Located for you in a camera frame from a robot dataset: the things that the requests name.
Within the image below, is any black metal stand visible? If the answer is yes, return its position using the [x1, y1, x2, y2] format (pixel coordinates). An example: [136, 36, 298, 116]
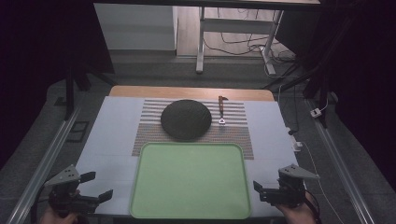
[63, 60, 117, 121]
[263, 15, 359, 129]

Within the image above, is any black floor cable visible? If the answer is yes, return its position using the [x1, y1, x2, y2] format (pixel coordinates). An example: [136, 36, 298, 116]
[203, 8, 297, 64]

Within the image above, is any hand-held gripper black cable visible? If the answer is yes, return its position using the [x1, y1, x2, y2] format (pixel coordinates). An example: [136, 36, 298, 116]
[304, 189, 322, 224]
[30, 186, 50, 224]

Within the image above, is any wooden table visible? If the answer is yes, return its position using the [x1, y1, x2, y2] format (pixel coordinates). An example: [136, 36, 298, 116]
[108, 85, 276, 103]

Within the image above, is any person's right hand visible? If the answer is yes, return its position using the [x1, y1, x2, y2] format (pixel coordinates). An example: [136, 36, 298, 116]
[275, 201, 318, 224]

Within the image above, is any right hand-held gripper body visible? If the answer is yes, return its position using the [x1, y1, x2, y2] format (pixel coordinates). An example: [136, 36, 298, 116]
[270, 163, 320, 209]

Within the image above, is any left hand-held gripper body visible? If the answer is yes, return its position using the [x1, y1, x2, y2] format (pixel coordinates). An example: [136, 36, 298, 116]
[45, 164, 101, 216]

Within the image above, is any left hand-held gripper black cable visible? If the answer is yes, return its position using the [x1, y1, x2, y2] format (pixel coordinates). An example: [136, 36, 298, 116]
[30, 186, 50, 224]

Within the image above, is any white plug with cable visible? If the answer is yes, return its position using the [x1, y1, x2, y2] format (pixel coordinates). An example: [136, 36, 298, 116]
[290, 136, 345, 224]

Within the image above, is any right hand-held gripper black cable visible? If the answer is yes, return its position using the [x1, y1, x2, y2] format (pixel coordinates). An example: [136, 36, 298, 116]
[304, 189, 322, 224]

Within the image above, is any striped woven placemat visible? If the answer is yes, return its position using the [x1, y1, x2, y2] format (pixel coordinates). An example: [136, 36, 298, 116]
[131, 98, 255, 161]

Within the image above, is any person's left hand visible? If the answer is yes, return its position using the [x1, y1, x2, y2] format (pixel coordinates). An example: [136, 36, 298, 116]
[38, 204, 79, 224]

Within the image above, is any white desk frame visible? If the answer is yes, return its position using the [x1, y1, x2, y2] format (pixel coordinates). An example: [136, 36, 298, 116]
[195, 6, 285, 76]

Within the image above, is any aluminium rail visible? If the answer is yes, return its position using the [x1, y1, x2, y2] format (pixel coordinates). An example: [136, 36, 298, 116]
[5, 105, 82, 224]
[305, 98, 377, 224]

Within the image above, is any white table cloth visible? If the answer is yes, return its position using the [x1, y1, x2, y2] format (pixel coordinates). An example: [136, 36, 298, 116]
[75, 95, 301, 217]

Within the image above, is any dark round plate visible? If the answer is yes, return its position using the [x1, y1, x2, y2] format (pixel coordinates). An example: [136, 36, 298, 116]
[160, 99, 213, 142]

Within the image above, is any green plastic tray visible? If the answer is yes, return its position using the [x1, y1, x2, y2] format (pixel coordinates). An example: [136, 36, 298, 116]
[129, 141, 252, 220]

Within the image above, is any white cabinet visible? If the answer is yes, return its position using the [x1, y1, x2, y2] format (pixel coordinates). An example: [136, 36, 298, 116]
[93, 3, 178, 51]

